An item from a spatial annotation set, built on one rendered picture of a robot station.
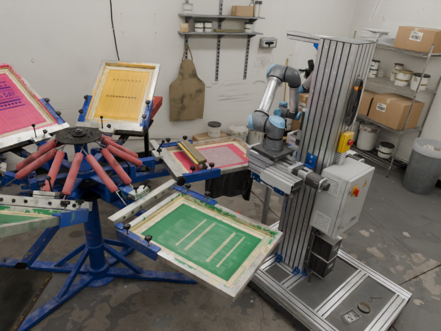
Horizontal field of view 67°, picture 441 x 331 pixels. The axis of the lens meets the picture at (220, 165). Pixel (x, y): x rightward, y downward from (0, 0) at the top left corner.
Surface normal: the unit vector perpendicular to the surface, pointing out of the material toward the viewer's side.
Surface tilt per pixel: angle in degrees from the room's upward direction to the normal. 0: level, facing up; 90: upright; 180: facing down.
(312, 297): 0
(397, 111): 88
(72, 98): 90
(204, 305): 0
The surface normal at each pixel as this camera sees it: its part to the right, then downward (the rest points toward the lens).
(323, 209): -0.75, 0.27
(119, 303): 0.07, -0.88
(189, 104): -0.02, 0.47
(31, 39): 0.46, 0.44
